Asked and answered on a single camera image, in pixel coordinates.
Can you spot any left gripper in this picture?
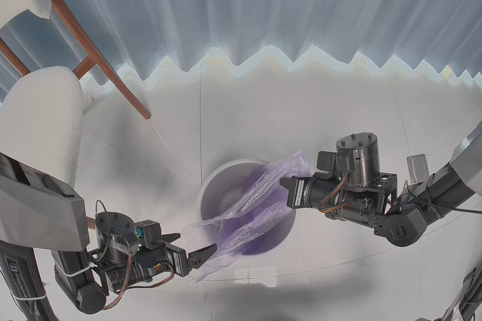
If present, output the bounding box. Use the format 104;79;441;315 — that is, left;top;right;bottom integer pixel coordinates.
143;232;218;281

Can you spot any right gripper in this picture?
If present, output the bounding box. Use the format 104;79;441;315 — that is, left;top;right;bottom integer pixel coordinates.
288;176;342;213

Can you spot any purple plastic bag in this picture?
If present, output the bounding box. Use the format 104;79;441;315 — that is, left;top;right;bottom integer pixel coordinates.
182;149;313;284

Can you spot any white trash bin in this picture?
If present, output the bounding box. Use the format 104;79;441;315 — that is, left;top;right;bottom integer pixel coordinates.
197;158;299;260

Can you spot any white cushioned wooden chair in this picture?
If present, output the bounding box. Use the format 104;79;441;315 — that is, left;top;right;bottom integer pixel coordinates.
0;0;151;231

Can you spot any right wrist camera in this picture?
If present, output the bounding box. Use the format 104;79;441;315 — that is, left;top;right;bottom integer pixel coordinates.
313;146;356;179

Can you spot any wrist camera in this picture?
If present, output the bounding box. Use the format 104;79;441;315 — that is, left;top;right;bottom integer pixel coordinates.
313;146;356;179
134;220;166;250

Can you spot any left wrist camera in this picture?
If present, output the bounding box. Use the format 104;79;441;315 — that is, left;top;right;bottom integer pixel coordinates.
134;220;166;250

